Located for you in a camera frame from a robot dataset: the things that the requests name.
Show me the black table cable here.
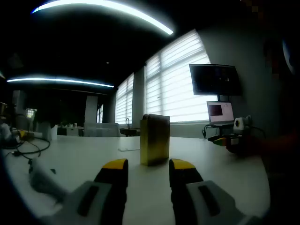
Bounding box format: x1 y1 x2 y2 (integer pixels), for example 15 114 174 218
4 135 51 162

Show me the white table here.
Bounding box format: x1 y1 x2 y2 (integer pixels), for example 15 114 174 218
0 135 271 225

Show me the wide window blind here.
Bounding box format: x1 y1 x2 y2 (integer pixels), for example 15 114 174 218
145 29 218 124

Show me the black wall monitor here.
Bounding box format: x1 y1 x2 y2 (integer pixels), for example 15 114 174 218
189 63 242 96

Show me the white pillar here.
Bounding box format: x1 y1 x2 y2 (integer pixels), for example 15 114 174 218
84 95 98 124

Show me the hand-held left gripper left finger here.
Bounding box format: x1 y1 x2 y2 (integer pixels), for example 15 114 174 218
38 158 129 225

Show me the narrow window blind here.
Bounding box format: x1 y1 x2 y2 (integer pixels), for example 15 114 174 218
115 72 134 125

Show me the white plant pot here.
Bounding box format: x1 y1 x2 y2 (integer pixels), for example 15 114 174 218
38 121 58 141

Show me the dark sink basin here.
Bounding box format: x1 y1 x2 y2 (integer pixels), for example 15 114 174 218
120 127 141 137

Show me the black laptop stand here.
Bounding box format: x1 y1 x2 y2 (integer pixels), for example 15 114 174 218
202 123 235 139

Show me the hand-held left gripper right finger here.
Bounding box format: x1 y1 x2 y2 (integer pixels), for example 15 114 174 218
169 158 261 225

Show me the open laptop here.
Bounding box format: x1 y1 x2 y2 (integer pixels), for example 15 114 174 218
206 100 235 125

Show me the yellow tool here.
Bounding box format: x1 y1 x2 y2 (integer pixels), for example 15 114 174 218
18 130 35 141

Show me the gold mask box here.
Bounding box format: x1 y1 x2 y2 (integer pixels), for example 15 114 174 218
140 113 170 166

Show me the long ceiling light strip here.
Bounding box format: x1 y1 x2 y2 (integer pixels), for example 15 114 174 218
31 0 174 36

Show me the person's right hand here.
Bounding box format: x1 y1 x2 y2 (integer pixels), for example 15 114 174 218
226 135 261 157

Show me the white flat strip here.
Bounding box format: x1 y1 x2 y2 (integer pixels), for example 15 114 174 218
118 146 141 152

